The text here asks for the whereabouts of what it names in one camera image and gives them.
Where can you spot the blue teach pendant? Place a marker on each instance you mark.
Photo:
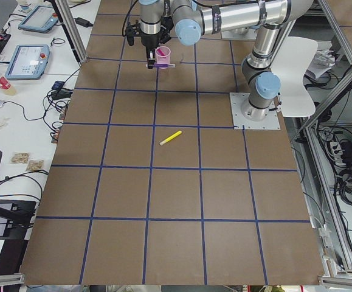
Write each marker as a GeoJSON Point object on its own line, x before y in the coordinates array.
{"type": "Point", "coordinates": [28, 62]}
{"type": "Point", "coordinates": [41, 19]}

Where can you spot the yellow highlighter pen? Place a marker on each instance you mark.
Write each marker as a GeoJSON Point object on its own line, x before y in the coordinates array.
{"type": "Point", "coordinates": [170, 138]}

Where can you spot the pink pen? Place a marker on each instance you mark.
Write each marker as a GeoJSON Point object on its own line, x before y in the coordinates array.
{"type": "Point", "coordinates": [161, 53]}

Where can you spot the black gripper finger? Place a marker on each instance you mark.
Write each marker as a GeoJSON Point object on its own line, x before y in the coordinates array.
{"type": "Point", "coordinates": [150, 63]}

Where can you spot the black monitor stand base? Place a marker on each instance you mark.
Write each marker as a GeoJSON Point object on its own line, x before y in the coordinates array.
{"type": "Point", "coordinates": [15, 218]}

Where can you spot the brown paper table mat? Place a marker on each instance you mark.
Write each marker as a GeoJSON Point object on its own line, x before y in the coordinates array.
{"type": "Point", "coordinates": [214, 206]}

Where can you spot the purple pen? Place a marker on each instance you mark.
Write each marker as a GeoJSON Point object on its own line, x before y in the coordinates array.
{"type": "Point", "coordinates": [160, 66]}

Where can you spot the aluminium frame post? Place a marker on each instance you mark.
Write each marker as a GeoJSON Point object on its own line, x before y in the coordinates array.
{"type": "Point", "coordinates": [67, 21]}

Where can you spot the snack bag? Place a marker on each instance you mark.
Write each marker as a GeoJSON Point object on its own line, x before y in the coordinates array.
{"type": "Point", "coordinates": [35, 164]}
{"type": "Point", "coordinates": [20, 158]}

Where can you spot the black power adapter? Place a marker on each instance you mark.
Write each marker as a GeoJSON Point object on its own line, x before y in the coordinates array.
{"type": "Point", "coordinates": [83, 22]}

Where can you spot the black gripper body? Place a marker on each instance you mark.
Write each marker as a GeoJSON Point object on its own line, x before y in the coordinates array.
{"type": "Point", "coordinates": [149, 41]}

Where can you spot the white plastic chair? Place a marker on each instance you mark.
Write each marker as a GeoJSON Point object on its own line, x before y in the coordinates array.
{"type": "Point", "coordinates": [290, 64]}

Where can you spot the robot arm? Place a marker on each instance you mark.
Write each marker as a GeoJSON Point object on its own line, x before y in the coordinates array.
{"type": "Point", "coordinates": [260, 21]}

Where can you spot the bottle with red cap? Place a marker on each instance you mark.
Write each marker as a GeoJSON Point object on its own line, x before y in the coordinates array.
{"type": "Point", "coordinates": [6, 87]}

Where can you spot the far blue teach pendant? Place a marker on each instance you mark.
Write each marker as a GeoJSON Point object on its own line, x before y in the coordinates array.
{"type": "Point", "coordinates": [41, 19]}

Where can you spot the pink mesh cup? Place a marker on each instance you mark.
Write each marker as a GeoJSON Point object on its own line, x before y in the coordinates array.
{"type": "Point", "coordinates": [163, 60]}

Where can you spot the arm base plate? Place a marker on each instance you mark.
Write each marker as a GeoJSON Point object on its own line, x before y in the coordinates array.
{"type": "Point", "coordinates": [242, 34]}
{"type": "Point", "coordinates": [246, 117]}

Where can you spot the near blue teach pendant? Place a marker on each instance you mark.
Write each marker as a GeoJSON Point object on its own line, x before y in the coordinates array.
{"type": "Point", "coordinates": [28, 62]}

